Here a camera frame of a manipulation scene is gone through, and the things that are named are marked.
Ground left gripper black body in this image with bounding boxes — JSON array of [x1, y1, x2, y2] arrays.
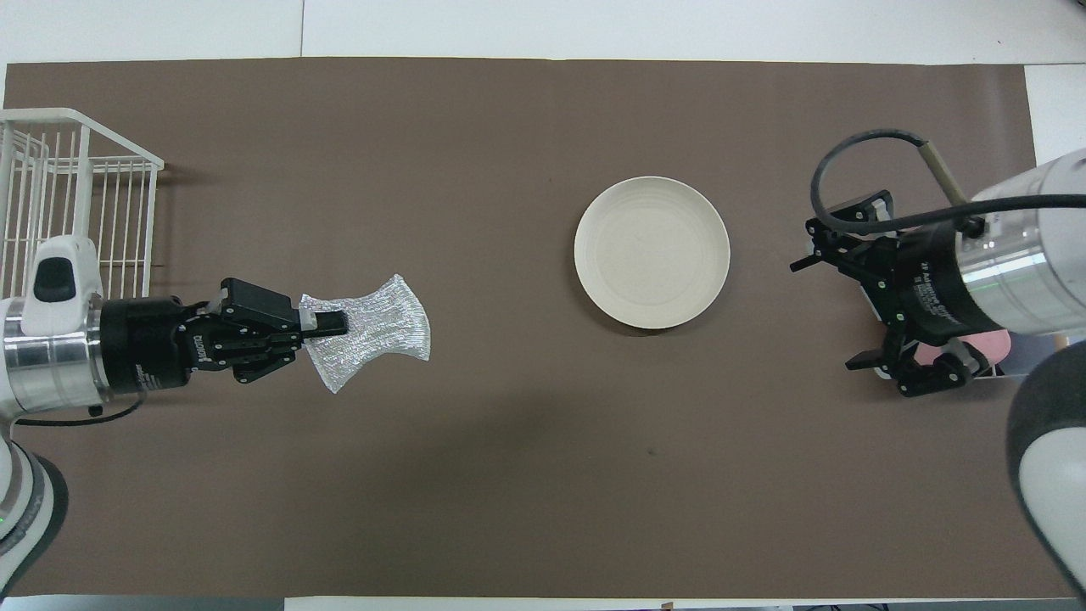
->
[[100, 294, 228, 395]]

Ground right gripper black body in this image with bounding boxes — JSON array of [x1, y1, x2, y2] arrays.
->
[[836, 222, 1002, 342]]

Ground silver mesh sponge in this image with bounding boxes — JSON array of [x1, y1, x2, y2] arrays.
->
[[299, 273, 432, 395]]

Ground cream round plate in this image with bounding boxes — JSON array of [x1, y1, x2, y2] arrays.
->
[[574, 176, 731, 330]]

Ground pink plastic cup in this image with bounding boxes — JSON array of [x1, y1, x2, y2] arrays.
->
[[921, 329, 1012, 370]]

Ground brown table mat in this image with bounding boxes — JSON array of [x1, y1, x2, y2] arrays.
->
[[0, 58, 1083, 599]]

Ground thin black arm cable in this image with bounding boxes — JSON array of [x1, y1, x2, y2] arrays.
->
[[15, 395, 147, 427]]

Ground white wire dish rack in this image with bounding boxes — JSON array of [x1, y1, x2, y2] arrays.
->
[[0, 108, 165, 300]]

